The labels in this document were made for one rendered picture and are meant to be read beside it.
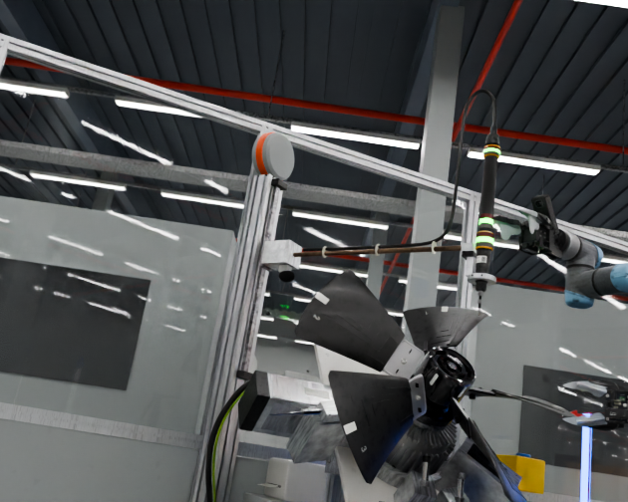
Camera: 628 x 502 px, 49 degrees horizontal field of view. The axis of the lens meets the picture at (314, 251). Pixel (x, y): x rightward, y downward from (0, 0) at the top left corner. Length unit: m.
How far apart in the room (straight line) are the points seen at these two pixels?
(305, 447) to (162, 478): 0.68
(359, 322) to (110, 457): 0.85
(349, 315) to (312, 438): 0.31
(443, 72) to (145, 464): 5.48
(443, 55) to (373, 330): 5.58
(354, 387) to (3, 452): 1.05
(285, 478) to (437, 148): 4.90
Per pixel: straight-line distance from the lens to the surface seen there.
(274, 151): 2.20
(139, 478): 2.12
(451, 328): 1.82
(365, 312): 1.66
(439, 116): 6.72
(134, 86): 2.34
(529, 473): 2.08
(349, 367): 1.90
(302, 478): 2.04
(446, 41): 7.16
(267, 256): 2.06
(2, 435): 2.09
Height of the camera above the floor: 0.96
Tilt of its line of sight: 17 degrees up
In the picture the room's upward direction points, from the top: 9 degrees clockwise
